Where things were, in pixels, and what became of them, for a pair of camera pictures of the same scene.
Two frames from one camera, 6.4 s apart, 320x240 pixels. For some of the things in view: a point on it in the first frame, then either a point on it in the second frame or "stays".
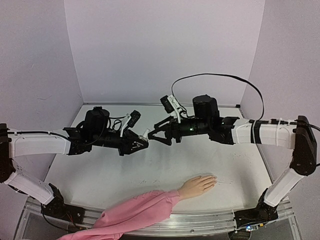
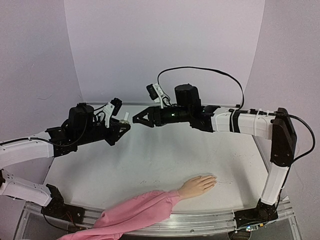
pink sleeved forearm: [137, 211] stays
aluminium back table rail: [153, 103] stays
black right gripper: [173, 130] to [155, 116]
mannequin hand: [196, 186] stays
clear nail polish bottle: [143, 138] to [124, 121]
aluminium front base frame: [177, 222] stays
